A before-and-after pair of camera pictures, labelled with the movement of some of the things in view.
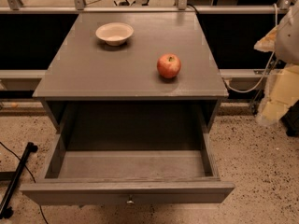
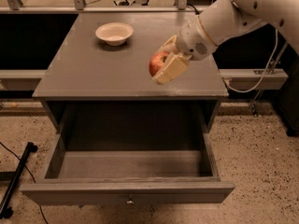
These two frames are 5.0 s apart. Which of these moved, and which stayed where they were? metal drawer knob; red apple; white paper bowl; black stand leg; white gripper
Moved: red apple; white gripper
Stayed: white paper bowl; metal drawer knob; black stand leg
